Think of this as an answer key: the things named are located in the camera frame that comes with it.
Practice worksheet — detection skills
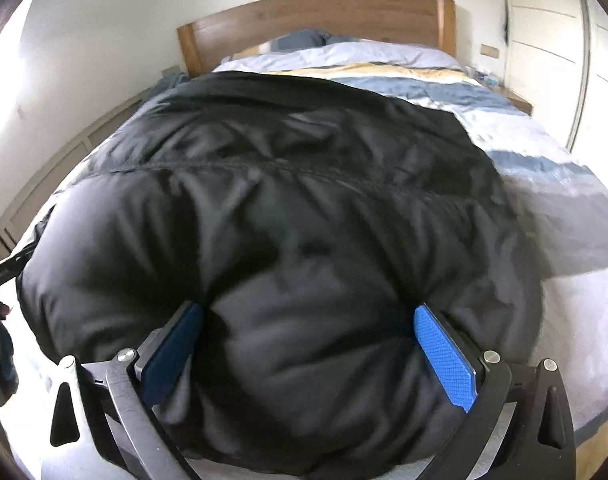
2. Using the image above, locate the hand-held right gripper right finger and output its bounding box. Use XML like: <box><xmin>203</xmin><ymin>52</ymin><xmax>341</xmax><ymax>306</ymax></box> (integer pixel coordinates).
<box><xmin>411</xmin><ymin>302</ymin><xmax>577</xmax><ymax>480</ymax></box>

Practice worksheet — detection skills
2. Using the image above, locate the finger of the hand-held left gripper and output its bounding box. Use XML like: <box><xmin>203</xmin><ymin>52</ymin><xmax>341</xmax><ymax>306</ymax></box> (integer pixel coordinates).
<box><xmin>0</xmin><ymin>245</ymin><xmax>37</xmax><ymax>292</ymax></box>

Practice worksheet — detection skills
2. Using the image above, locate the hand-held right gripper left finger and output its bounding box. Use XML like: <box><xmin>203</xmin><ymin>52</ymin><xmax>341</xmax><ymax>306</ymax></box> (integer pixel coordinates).
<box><xmin>41</xmin><ymin>300</ymin><xmax>207</xmax><ymax>480</ymax></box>

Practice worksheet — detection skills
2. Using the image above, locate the black puffer jacket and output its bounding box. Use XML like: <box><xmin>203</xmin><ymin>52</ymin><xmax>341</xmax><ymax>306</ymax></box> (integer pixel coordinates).
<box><xmin>16</xmin><ymin>70</ymin><xmax>547</xmax><ymax>480</ymax></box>

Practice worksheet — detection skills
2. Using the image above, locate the striped duvet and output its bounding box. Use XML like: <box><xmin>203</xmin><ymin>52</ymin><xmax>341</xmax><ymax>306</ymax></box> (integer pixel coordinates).
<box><xmin>0</xmin><ymin>40</ymin><xmax>608</xmax><ymax>480</ymax></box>

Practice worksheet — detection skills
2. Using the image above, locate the wooden nightstand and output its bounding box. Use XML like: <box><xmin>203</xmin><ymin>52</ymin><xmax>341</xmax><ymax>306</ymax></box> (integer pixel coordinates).
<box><xmin>499</xmin><ymin>87</ymin><xmax>535</xmax><ymax>116</ymax></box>

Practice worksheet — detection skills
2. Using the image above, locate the white wardrobe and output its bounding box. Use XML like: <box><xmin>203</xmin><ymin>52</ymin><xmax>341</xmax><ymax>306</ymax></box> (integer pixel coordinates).
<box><xmin>501</xmin><ymin>0</ymin><xmax>608</xmax><ymax>161</ymax></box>

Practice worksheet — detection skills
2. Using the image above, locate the blue grey pillow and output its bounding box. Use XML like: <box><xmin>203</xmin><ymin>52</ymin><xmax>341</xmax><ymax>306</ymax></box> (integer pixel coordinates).
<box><xmin>271</xmin><ymin>30</ymin><xmax>360</xmax><ymax>52</ymax></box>

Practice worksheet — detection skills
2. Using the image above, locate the wooden headboard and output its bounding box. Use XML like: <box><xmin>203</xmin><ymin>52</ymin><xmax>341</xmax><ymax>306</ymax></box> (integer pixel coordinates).
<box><xmin>176</xmin><ymin>0</ymin><xmax>457</xmax><ymax>78</ymax></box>

